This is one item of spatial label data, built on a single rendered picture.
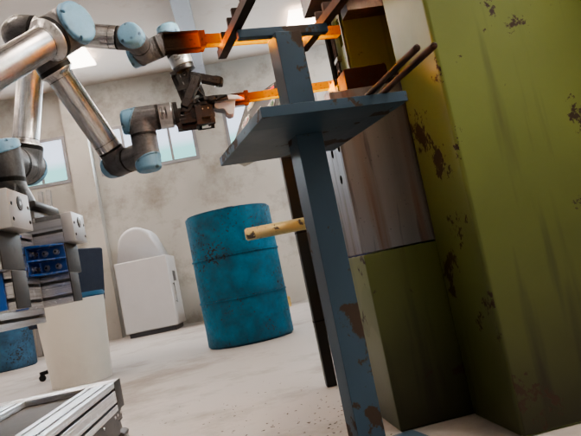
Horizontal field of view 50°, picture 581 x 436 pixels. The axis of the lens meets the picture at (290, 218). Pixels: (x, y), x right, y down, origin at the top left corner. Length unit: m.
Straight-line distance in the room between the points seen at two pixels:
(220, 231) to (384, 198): 2.95
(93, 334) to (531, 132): 3.45
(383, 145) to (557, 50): 0.48
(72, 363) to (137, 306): 4.06
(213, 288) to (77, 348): 1.01
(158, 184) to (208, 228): 4.82
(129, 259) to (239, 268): 4.10
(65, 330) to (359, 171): 3.06
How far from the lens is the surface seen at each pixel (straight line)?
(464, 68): 1.54
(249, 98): 1.89
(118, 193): 9.44
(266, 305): 4.56
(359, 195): 1.66
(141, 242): 8.44
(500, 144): 1.52
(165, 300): 8.33
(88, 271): 5.39
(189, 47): 1.48
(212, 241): 4.56
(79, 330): 4.40
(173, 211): 9.27
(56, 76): 1.90
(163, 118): 1.85
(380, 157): 1.70
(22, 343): 7.63
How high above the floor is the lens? 0.47
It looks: 5 degrees up
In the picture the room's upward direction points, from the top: 12 degrees counter-clockwise
